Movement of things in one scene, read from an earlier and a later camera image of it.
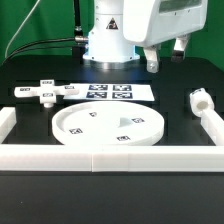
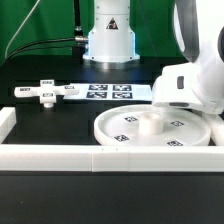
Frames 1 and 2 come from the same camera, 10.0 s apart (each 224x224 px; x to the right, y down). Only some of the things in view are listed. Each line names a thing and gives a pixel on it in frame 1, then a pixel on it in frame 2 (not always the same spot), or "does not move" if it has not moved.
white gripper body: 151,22 -> 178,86
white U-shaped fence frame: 99,157 does not move
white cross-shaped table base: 47,92 does not move
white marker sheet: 112,92 does not move
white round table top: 108,123 -> 148,126
